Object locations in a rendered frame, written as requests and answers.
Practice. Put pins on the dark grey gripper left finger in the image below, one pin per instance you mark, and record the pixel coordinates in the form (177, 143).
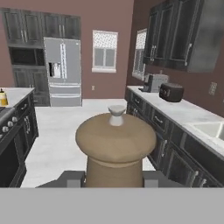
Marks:
(73, 176)

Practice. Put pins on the dark wall cupboard run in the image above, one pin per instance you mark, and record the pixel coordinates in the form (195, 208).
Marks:
(180, 32)

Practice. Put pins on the white wall socket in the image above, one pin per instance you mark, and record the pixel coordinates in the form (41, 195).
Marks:
(93, 87)
(212, 88)

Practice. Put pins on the black toaster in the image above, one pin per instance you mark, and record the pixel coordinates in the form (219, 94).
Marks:
(171, 92)

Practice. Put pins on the dark tall cupboard run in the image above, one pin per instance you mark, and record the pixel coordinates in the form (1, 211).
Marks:
(26, 32)

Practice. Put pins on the white framed window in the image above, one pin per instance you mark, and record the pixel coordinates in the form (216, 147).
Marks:
(104, 52)
(140, 55)

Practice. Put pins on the dark base cupboard run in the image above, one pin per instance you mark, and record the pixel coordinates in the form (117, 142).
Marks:
(180, 151)
(29, 122)

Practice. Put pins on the silver fridge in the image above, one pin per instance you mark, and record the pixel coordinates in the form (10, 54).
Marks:
(65, 78)

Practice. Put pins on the white sink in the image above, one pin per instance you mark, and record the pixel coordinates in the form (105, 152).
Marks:
(208, 129)

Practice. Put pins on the wooden pepper mill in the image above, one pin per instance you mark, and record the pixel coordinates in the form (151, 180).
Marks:
(115, 143)

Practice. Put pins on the yellow condiment bottle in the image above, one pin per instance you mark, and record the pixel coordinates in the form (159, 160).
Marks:
(3, 97)

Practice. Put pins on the black stove with knobs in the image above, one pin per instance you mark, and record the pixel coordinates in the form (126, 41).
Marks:
(8, 145)

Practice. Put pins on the grey coffee machine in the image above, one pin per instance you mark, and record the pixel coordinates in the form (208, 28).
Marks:
(154, 82)

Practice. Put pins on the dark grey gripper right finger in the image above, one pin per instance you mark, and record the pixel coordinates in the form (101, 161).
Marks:
(151, 176)

